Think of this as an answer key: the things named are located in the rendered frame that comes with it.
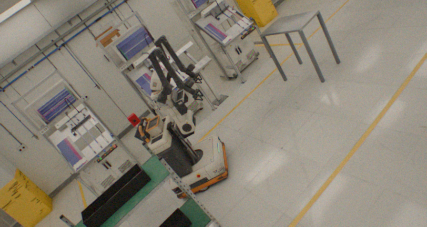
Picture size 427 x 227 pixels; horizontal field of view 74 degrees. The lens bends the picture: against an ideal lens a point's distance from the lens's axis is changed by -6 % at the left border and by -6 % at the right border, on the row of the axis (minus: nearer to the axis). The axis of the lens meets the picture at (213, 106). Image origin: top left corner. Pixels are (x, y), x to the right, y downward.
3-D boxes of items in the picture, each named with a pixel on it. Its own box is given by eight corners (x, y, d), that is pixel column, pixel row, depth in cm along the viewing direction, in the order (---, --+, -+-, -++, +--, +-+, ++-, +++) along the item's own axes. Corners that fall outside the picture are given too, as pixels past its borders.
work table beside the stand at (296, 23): (323, 82, 380) (299, 29, 346) (283, 81, 438) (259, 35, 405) (340, 62, 396) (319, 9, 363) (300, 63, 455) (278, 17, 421)
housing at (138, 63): (161, 52, 480) (160, 46, 467) (137, 70, 466) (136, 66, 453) (158, 49, 482) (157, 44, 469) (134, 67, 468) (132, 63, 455)
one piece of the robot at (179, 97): (178, 118, 310) (166, 102, 301) (179, 105, 335) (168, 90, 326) (191, 110, 307) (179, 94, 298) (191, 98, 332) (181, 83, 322)
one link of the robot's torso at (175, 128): (182, 144, 333) (169, 128, 323) (183, 130, 358) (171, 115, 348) (202, 133, 328) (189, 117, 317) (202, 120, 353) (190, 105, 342)
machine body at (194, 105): (205, 107, 512) (185, 78, 486) (175, 134, 492) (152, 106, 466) (189, 102, 568) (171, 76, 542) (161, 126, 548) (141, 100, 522)
